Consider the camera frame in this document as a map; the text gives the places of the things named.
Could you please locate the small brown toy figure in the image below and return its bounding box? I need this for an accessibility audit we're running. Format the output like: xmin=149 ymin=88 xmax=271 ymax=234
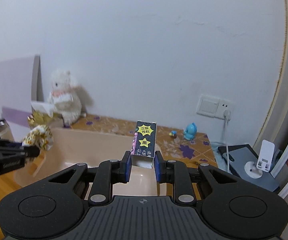
xmin=169 ymin=131 xmax=177 ymax=139

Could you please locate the black purple carton box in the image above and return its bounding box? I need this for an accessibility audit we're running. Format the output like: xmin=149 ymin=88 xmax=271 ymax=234
xmin=130 ymin=121 xmax=157 ymax=168

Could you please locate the blue bird figurine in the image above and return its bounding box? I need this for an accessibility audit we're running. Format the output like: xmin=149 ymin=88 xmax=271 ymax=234
xmin=183 ymin=122 xmax=197 ymax=141

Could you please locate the grey laptop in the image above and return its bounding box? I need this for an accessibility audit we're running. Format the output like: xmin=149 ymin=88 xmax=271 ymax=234
xmin=228 ymin=144 xmax=279 ymax=192

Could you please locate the white plush lamb toy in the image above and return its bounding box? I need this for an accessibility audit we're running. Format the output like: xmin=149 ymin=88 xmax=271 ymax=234
xmin=48 ymin=69 xmax=86 ymax=126

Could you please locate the white phone stand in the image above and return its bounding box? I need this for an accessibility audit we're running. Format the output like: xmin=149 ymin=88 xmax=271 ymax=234
xmin=244 ymin=140 xmax=275 ymax=179

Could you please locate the white wall switch socket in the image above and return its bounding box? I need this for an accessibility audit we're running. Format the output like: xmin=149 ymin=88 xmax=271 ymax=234
xmin=197 ymin=94 xmax=235 ymax=120

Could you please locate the gold white snack packet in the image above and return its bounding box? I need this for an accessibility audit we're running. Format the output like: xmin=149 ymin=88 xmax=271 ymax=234
xmin=22 ymin=125 xmax=54 ymax=151

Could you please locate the beige plastic storage bin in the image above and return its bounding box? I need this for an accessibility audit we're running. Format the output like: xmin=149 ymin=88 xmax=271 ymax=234
xmin=13 ymin=126 xmax=173 ymax=197

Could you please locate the white steel thermos bottle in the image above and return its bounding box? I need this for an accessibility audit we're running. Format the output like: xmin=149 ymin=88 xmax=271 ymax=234
xmin=0 ymin=119 xmax=14 ymax=141

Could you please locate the white plug and cable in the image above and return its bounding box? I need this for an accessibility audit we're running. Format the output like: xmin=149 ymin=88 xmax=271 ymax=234
xmin=223 ymin=109 xmax=233 ymax=173

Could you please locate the lilac headboard panel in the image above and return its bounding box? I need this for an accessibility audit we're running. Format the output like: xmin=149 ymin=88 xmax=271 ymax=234
xmin=0 ymin=55 xmax=40 ymax=141

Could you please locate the floral table mat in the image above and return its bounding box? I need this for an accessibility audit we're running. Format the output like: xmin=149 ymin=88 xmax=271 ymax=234
xmin=71 ymin=114 xmax=217 ymax=167

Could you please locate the tissue box with tissue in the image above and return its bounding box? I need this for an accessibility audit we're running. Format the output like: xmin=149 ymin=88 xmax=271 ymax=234
xmin=28 ymin=101 xmax=64 ymax=128

